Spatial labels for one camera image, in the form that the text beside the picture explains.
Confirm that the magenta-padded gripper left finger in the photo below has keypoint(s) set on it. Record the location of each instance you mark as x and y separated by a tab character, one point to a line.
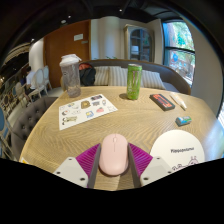
71	170

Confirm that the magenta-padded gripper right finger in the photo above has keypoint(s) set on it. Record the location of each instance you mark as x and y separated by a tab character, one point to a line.
156	168

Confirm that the pink computer mouse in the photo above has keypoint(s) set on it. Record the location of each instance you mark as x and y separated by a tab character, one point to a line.
113	155

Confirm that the round white mouse pad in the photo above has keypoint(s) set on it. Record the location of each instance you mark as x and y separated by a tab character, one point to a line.
176	146

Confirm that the yellow square sticker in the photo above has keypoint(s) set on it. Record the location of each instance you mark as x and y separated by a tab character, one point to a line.
24	160

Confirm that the small teal pack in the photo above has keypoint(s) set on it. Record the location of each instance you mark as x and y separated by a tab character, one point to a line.
183	120

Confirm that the white sticker sheet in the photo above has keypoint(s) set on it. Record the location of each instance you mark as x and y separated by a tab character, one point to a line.
85	111

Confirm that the grey tufted chair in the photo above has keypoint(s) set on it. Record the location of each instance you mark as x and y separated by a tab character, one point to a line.
28	123

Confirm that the white plastic packet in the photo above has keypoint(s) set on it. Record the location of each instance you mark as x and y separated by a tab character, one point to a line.
178	100

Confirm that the blue-backed chair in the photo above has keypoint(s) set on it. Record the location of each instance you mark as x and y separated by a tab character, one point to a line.
2	126

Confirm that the striped cushion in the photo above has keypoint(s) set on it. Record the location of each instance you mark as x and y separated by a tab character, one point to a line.
152	80
101	76
118	76

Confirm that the green drink can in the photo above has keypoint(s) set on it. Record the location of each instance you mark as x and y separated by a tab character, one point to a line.
134	82

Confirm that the brown curved bench sofa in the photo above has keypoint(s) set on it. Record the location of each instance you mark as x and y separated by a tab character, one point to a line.
173	78

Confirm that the group of white chairs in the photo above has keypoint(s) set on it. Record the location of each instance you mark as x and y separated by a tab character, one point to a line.
40	80

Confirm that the black backpack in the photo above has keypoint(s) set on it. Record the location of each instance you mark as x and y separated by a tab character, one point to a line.
87	75

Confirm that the person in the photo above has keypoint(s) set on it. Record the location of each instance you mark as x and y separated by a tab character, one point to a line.
30	76

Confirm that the brown wooden door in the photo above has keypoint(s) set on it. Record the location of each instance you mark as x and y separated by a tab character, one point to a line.
61	50

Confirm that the black-framed window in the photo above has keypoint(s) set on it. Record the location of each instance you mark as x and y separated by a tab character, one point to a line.
180	50

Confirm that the glass-door cabinet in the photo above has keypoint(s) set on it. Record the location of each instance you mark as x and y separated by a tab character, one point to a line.
139	43

